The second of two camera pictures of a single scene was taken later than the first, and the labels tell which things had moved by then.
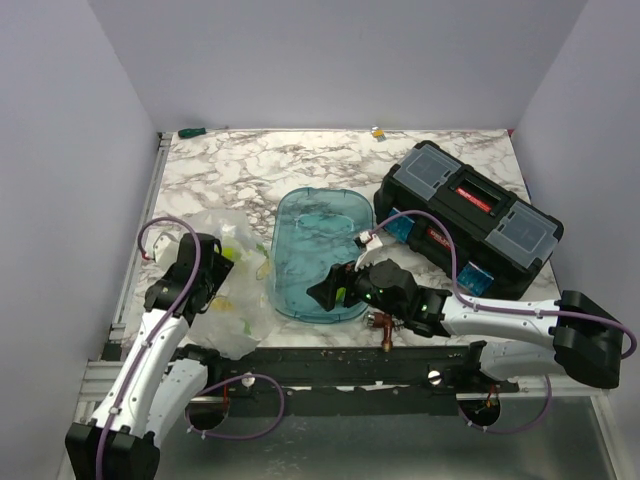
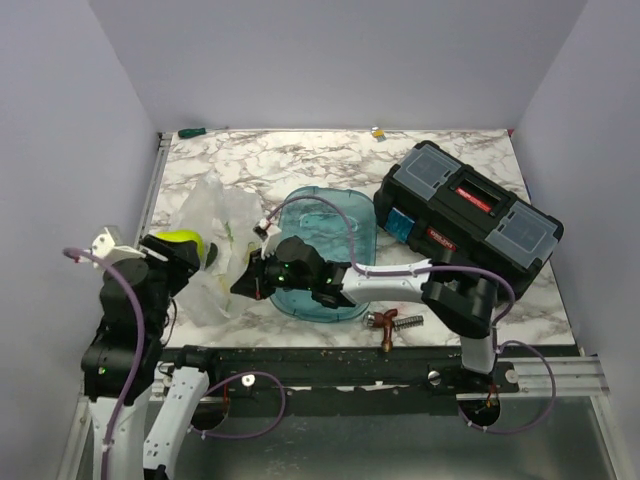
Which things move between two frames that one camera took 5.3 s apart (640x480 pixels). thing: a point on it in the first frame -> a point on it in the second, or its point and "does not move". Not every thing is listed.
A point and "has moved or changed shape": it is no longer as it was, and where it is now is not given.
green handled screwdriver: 187,132 does not move
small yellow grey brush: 379,134 does not move
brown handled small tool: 384,320 does not move
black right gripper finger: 325,291 -> 248,285
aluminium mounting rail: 455,370 does not move
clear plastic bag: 241,312 has moved or changed shape
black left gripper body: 215,277 -> 172,274
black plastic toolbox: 501,241 does not move
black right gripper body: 361,289 -> 276,278
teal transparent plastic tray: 314,230 does not move
